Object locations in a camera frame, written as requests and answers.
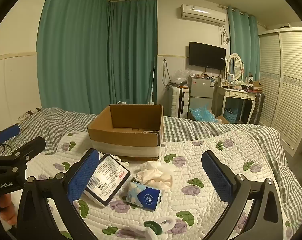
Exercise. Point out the white mop pole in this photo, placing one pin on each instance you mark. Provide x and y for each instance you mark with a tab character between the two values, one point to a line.
153	80

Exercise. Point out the white looped hair band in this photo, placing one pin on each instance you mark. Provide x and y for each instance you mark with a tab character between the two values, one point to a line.
166	222

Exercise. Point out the white suitcase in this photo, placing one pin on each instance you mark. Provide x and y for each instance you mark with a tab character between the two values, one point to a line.
177	102

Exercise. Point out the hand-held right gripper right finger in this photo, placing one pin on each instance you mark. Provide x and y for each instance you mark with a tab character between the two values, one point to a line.
217	177

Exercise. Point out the brown box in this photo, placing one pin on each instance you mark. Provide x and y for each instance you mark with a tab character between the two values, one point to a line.
256	85

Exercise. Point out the wide green curtain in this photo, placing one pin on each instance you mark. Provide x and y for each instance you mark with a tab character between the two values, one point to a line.
71	55

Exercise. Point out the floral quilted bedspread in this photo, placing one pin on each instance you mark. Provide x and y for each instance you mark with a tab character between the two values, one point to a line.
196	217

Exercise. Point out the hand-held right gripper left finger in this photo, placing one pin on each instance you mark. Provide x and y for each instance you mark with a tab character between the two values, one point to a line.
83	176

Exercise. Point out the dark suitcase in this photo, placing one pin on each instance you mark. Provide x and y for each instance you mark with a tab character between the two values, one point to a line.
257	108

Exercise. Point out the white air conditioner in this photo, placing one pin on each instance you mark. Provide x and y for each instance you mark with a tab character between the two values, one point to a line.
203	13

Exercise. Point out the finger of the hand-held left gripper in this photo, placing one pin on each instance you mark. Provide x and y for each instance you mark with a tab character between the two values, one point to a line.
9	132
31	145

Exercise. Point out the person's left hand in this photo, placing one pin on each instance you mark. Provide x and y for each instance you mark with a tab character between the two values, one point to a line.
6	207

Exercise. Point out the brown patterned pillow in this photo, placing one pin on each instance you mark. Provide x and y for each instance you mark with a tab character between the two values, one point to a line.
28	113

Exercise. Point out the narrow green curtain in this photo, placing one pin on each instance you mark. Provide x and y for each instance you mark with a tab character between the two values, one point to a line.
243	45

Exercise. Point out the white louvred wardrobe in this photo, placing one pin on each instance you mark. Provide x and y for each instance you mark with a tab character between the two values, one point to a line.
286	87

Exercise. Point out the blue bubble wrap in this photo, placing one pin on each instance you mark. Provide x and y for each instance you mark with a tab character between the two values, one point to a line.
203	113

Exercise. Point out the grey mini fridge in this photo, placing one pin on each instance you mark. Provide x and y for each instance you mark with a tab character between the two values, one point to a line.
200	90

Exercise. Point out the white oval mirror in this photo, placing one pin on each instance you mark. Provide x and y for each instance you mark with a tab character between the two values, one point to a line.
234	66

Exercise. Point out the beige plush toy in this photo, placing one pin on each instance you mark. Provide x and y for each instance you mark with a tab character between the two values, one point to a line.
156	175

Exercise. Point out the blue plastic basket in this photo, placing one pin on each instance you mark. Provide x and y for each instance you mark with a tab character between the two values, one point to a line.
231	116

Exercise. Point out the small cardboard box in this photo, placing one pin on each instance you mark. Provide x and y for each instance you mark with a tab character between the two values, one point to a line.
222	119

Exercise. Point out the clear plastic bag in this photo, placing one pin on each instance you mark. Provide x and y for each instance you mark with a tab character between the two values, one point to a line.
182	76

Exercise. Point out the green corner curtain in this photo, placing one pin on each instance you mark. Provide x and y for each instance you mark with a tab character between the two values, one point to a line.
132	55

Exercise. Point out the white dressing table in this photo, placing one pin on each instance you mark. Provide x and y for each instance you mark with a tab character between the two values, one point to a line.
231	93

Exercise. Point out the white plush toy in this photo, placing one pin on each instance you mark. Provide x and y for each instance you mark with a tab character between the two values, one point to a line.
108	180

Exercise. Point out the grey checked blanket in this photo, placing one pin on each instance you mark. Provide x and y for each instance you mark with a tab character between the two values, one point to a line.
53	125

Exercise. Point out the blue white tissue pack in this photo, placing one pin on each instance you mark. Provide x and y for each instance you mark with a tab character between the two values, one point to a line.
146	196

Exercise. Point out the black wall television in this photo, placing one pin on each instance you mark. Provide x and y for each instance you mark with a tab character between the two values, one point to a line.
207	55

